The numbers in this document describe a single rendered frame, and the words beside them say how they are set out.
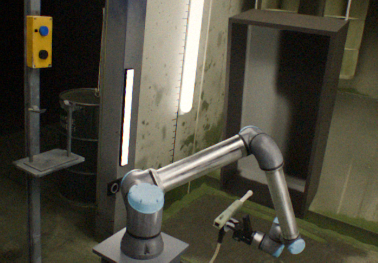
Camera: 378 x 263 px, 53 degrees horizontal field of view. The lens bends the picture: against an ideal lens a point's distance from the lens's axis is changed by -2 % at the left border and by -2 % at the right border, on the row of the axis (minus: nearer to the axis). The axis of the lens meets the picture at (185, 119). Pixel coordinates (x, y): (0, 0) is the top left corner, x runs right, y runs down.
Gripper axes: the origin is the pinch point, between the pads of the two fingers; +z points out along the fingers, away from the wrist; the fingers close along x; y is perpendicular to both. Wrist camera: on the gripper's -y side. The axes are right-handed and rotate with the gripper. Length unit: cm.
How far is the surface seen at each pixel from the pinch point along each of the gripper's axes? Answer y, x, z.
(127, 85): -57, -4, 79
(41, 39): -84, -52, 101
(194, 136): 2, 88, 71
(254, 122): -37, 69, 18
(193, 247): 51, 22, 23
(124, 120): -36, -5, 76
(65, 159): -22, -48, 81
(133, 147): -13, 6, 75
